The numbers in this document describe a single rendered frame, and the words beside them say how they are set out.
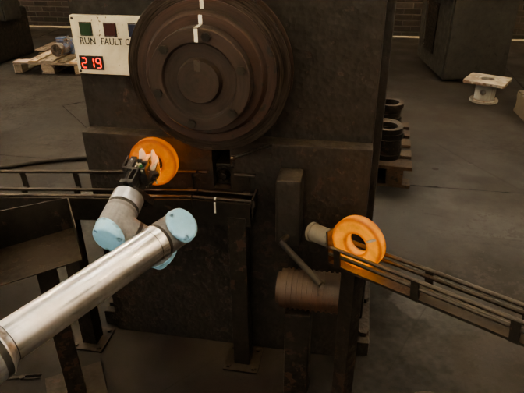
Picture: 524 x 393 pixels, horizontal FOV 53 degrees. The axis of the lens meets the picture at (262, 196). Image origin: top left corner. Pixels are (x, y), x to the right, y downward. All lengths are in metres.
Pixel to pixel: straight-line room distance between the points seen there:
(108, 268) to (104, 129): 0.74
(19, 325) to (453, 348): 1.65
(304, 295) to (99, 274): 0.67
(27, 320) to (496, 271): 2.15
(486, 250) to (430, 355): 0.85
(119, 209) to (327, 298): 0.66
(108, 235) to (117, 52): 0.62
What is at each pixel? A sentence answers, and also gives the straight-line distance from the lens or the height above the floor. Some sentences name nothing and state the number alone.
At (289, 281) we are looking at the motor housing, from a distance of 1.62.
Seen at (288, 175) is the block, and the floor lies 0.80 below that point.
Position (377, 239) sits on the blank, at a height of 0.75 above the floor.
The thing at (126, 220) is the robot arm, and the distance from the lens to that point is 1.43.
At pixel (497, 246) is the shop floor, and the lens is 2.94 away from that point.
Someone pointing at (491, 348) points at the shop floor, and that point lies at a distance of 2.31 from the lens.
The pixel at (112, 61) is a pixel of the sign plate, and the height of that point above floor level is 1.10.
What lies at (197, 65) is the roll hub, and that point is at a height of 1.16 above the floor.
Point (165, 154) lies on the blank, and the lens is 1.64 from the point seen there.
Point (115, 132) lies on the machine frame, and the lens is 1.82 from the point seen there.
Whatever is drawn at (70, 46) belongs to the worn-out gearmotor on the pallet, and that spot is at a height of 0.23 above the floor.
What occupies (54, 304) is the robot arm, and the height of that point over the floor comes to 0.82.
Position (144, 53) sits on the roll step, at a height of 1.17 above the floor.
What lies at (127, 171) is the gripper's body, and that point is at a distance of 1.56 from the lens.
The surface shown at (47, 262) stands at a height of 0.60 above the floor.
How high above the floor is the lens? 1.51
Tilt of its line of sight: 29 degrees down
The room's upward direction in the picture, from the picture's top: 1 degrees counter-clockwise
